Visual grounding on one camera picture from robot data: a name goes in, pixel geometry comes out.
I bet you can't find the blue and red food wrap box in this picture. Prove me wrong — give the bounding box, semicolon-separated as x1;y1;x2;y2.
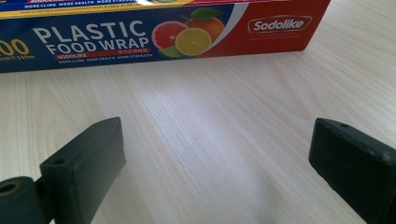
0;0;332;74

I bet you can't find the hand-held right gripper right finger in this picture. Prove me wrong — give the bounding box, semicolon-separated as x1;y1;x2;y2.
308;117;396;224

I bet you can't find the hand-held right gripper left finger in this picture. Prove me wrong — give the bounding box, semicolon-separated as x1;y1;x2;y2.
39;117;127;224

